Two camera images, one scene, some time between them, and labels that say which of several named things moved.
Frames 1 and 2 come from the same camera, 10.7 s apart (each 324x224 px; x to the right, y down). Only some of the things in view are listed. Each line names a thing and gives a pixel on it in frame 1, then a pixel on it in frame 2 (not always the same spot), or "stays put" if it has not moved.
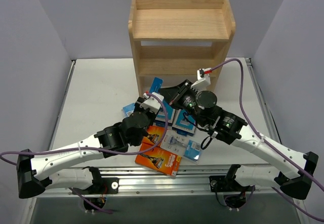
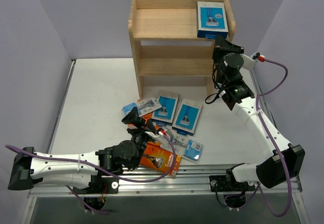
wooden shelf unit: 176,38 stays put
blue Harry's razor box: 161,115 stays put
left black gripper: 139,102 → 140,127
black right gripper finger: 169,94 → 220,42
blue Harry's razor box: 185,122 stays put
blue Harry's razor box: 156,84 → 211,19
